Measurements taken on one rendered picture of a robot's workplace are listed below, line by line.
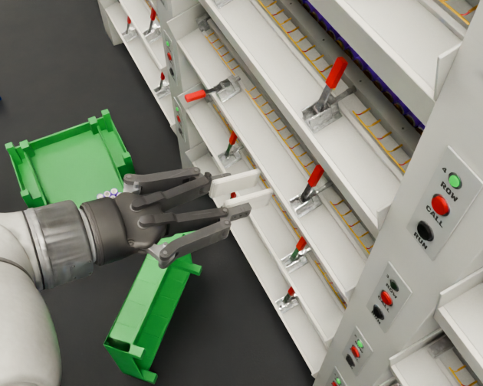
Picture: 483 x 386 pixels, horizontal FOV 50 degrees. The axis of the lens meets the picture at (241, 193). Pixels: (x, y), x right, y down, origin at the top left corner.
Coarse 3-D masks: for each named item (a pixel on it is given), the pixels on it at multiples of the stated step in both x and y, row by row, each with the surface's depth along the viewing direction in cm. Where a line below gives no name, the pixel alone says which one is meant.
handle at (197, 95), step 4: (220, 84) 90; (212, 88) 91; (216, 88) 91; (220, 88) 91; (196, 92) 90; (200, 92) 90; (204, 92) 90; (208, 92) 90; (212, 92) 90; (188, 96) 89; (192, 96) 89; (196, 96) 89; (200, 96) 89; (204, 96) 90; (188, 100) 89; (192, 100) 89
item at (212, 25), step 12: (216, 36) 98; (228, 48) 94; (240, 60) 92; (264, 96) 88; (276, 108) 86; (276, 120) 86; (300, 144) 83; (312, 156) 80; (336, 204) 77; (348, 204) 76; (360, 240) 74
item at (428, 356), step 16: (432, 336) 63; (400, 352) 62; (416, 352) 66; (432, 352) 63; (448, 352) 65; (400, 368) 66; (416, 368) 66; (432, 368) 65; (448, 368) 65; (464, 368) 64; (400, 384) 68; (416, 384) 65; (432, 384) 64; (448, 384) 64; (464, 384) 63; (480, 384) 62
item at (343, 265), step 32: (192, 32) 102; (192, 64) 98; (224, 64) 96; (256, 96) 91; (256, 128) 88; (256, 160) 85; (288, 160) 83; (288, 192) 81; (320, 192) 80; (320, 224) 77; (352, 224) 76; (320, 256) 75; (352, 256) 74; (352, 288) 67
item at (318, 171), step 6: (318, 168) 72; (312, 174) 74; (318, 174) 73; (312, 180) 74; (318, 180) 74; (306, 186) 76; (312, 186) 75; (306, 192) 76; (300, 198) 78; (306, 198) 77
